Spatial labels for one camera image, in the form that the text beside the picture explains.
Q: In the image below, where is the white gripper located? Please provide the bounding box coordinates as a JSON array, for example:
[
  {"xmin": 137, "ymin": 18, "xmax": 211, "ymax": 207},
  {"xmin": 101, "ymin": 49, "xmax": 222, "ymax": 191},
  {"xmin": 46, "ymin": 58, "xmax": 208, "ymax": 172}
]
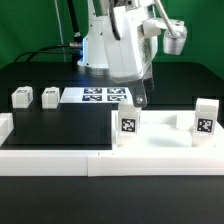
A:
[{"xmin": 103, "ymin": 6, "xmax": 157, "ymax": 108}]

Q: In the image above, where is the white square tabletop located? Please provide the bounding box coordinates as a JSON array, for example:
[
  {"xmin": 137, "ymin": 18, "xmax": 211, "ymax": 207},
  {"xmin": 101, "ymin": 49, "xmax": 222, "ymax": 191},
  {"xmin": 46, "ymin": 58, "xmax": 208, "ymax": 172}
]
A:
[{"xmin": 111, "ymin": 110, "xmax": 224, "ymax": 151}]

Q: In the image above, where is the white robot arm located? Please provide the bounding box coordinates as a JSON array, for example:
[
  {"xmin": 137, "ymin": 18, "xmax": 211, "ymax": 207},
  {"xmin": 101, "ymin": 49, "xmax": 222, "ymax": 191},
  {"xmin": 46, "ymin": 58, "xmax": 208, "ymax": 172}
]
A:
[{"xmin": 78, "ymin": 0, "xmax": 158, "ymax": 107}]

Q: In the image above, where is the white sheet with tags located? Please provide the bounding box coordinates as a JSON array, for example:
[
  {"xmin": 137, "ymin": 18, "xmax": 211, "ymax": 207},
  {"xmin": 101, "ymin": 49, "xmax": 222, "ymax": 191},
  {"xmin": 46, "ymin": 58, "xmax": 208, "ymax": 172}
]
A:
[{"xmin": 60, "ymin": 87, "xmax": 132, "ymax": 103}]

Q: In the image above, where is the white U-shaped fence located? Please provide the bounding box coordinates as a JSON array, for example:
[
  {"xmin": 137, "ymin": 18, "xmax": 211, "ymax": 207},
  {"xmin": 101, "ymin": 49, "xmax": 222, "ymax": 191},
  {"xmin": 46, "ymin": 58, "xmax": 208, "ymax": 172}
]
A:
[{"xmin": 0, "ymin": 113, "xmax": 224, "ymax": 177}]

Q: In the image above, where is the black hose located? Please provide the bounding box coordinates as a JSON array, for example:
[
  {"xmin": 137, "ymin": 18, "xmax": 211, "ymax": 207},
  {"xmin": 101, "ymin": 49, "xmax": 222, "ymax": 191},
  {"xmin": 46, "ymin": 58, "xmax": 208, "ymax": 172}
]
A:
[{"xmin": 65, "ymin": 0, "xmax": 83, "ymax": 44}]

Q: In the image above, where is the black cable with connector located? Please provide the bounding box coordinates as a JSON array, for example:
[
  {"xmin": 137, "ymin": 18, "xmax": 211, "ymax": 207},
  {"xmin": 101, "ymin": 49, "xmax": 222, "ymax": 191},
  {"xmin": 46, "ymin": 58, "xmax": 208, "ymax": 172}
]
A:
[{"xmin": 13, "ymin": 41, "xmax": 83, "ymax": 64}]

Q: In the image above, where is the white thin cable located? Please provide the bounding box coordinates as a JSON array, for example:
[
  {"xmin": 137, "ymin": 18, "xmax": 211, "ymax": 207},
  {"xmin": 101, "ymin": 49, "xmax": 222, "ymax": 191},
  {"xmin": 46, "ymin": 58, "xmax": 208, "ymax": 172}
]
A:
[{"xmin": 53, "ymin": 0, "xmax": 67, "ymax": 63}]

